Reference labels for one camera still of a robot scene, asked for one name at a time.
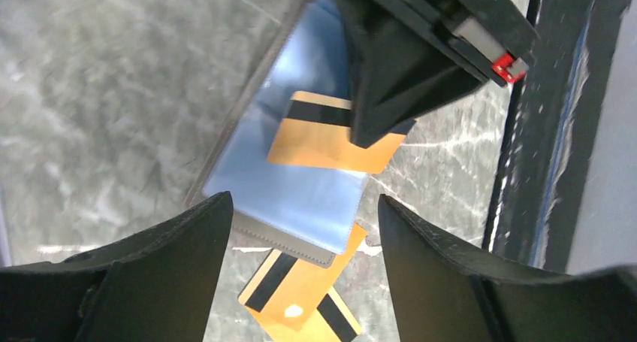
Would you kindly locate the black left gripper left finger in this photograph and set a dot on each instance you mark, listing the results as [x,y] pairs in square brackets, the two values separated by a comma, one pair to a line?
[154,285]

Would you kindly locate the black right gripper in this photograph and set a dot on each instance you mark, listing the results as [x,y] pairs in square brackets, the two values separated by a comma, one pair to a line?
[407,58]

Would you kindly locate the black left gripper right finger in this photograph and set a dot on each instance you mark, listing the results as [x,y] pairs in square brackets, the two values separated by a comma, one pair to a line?
[446,289]

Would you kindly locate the gold card black stripe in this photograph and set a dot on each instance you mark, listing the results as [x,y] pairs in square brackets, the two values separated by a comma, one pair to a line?
[315,133]

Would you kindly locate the grey card holder blue lining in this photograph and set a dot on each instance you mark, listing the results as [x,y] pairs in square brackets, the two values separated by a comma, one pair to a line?
[305,212]

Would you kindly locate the gold card under finger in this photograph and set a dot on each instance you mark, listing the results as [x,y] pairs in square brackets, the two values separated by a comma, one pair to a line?
[332,320]

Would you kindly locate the gold card under holder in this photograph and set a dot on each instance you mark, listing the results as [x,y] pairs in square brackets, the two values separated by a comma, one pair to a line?
[286,289]

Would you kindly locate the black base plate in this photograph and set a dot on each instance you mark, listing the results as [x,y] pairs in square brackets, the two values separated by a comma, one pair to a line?
[552,121]

